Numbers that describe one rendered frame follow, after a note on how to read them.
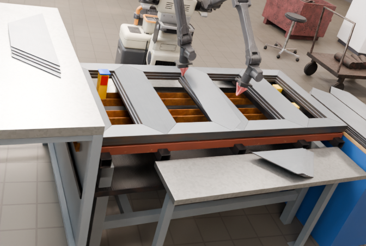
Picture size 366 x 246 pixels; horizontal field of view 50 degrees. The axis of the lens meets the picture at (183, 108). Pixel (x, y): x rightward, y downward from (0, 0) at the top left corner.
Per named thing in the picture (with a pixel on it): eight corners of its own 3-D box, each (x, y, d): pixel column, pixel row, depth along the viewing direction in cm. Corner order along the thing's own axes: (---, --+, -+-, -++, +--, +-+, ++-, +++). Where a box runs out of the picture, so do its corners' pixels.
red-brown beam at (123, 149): (340, 139, 247) (344, 131, 244) (93, 156, 178) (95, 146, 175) (330, 131, 254) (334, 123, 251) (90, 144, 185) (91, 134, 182)
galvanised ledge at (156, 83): (274, 91, 314) (275, 87, 313) (117, 90, 257) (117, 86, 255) (261, 79, 329) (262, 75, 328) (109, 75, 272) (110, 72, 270)
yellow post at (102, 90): (104, 104, 233) (109, 75, 223) (96, 104, 230) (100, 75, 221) (102, 99, 236) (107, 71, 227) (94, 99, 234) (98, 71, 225)
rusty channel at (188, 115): (307, 118, 280) (310, 112, 277) (68, 127, 206) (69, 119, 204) (300, 112, 286) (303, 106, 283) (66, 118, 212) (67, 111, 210)
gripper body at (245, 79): (251, 88, 240) (257, 78, 237) (239, 85, 234) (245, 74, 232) (246, 83, 245) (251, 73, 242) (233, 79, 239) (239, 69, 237)
